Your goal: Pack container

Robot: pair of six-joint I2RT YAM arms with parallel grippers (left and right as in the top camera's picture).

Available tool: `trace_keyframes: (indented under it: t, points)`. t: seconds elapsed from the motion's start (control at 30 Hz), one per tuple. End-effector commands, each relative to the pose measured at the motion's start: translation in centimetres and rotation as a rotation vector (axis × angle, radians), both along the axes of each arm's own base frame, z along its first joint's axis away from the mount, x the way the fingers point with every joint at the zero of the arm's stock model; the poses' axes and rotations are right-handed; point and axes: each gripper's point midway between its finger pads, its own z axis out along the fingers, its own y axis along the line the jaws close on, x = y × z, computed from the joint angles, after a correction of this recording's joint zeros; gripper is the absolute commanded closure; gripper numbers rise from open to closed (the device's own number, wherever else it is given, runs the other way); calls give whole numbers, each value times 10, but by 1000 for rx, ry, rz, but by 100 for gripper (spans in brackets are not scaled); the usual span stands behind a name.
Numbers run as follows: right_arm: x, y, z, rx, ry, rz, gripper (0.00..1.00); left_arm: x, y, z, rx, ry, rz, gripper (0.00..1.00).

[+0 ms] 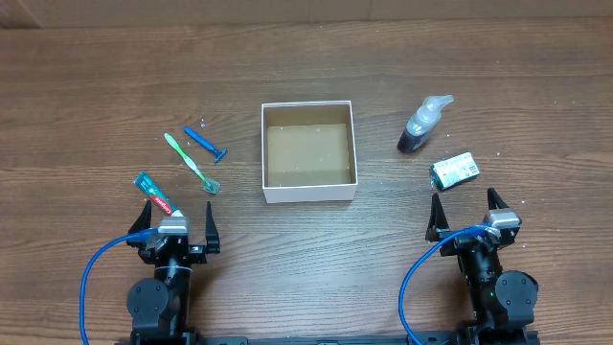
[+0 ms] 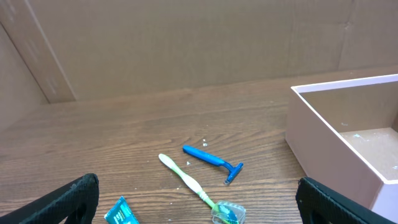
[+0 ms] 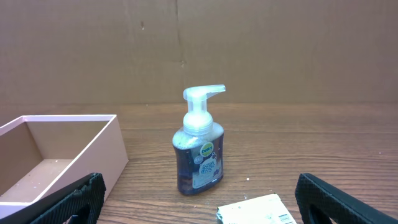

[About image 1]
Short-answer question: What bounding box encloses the green red toothpaste tube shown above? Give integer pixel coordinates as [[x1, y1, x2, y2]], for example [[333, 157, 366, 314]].
[[134, 171, 183, 217]]

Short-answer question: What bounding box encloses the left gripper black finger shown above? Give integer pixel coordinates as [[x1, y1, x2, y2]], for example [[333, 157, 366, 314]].
[[126, 200, 152, 247], [205, 201, 220, 253]]

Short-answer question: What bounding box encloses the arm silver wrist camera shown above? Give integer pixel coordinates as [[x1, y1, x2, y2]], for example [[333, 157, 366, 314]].
[[483, 208, 522, 230], [157, 217, 189, 236]]

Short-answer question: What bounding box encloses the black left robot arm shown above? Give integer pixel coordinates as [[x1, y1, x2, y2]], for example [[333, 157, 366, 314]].
[[126, 202, 220, 344]]

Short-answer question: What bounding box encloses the blue disposable razor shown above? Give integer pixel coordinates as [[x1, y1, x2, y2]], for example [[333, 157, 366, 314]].
[[183, 126, 228, 165]]

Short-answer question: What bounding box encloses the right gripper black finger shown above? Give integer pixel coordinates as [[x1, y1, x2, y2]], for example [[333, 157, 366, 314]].
[[425, 193, 451, 242], [487, 188, 508, 210]]

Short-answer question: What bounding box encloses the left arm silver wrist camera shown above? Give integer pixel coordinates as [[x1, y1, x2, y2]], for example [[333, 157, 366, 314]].
[[157, 217, 189, 236]]

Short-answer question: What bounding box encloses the white cardboard box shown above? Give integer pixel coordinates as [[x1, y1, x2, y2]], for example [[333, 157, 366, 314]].
[[261, 101, 358, 204]]

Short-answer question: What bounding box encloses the clear bottle with dark liquid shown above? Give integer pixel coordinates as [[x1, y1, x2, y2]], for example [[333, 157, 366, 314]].
[[397, 95, 454, 153]]

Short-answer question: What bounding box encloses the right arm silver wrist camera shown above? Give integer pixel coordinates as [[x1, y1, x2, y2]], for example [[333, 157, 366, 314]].
[[483, 208, 522, 230]]

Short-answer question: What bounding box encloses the green toothbrush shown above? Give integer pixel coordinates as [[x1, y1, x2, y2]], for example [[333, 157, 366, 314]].
[[164, 133, 221, 195]]

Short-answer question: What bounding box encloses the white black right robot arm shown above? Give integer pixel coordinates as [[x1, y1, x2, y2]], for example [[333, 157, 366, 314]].
[[425, 188, 538, 344]]

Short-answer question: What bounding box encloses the green white soap packet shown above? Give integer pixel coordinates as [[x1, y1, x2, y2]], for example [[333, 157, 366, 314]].
[[430, 152, 481, 191]]

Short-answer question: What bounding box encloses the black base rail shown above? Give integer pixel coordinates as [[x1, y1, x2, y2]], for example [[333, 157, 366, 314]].
[[115, 331, 541, 345]]

